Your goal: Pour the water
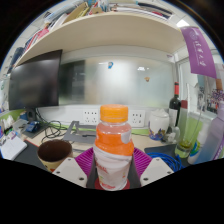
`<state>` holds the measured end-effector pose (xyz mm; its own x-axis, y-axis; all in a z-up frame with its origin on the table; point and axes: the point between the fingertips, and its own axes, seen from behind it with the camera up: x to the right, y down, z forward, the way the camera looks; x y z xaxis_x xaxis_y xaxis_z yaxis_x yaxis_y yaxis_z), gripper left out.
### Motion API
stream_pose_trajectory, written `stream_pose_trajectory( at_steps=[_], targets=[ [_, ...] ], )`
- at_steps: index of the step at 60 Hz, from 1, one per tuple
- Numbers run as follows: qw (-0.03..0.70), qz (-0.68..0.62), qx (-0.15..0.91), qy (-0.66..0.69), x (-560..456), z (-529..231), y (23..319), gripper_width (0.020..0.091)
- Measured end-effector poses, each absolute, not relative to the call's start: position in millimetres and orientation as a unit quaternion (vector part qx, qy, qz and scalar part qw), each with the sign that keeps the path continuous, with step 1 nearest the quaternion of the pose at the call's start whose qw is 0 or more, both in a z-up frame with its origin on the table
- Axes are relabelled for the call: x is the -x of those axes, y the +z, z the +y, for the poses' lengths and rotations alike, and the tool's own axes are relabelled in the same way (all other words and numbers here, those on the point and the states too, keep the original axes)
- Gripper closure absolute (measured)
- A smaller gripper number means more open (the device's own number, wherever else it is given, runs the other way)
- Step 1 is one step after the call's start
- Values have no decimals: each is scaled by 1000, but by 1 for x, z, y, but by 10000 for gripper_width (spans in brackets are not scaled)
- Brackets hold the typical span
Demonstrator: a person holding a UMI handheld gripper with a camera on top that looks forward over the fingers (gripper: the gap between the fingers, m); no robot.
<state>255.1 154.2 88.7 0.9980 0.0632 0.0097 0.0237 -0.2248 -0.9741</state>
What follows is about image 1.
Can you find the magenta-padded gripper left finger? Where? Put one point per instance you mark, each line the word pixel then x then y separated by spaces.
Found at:
pixel 70 171

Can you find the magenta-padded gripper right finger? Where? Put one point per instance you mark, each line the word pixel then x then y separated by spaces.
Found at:
pixel 154 170

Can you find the lilac plastic water bottle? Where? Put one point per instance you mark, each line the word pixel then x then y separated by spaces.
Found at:
pixel 211 140

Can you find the brown paper cup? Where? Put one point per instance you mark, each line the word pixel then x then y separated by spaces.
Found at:
pixel 54 154

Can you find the grey metal laptop stand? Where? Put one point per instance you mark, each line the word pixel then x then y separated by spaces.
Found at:
pixel 78 135

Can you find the tall green drinking glass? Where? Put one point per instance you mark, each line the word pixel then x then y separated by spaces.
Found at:
pixel 186 140

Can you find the orange-capped drink bottle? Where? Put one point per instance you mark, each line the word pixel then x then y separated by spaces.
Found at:
pixel 113 146

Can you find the white ceramic lidded jar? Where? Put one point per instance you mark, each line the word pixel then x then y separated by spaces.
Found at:
pixel 159 123

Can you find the small blue desk gadget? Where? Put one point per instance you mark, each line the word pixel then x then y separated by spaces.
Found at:
pixel 32 126

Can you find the white open notebook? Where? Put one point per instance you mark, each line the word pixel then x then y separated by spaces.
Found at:
pixel 12 146

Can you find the dark wine bottle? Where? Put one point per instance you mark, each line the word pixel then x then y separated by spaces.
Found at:
pixel 174 106

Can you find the black computer monitor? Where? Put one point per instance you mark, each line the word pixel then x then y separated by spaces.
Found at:
pixel 35 81

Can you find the purple hanging banner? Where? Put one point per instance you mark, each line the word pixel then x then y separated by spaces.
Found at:
pixel 199 51

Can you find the white wall power socket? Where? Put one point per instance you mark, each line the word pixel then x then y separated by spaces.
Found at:
pixel 90 117
pixel 138 118

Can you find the beige wall shelf with books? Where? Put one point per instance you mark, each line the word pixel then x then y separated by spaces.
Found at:
pixel 106 30

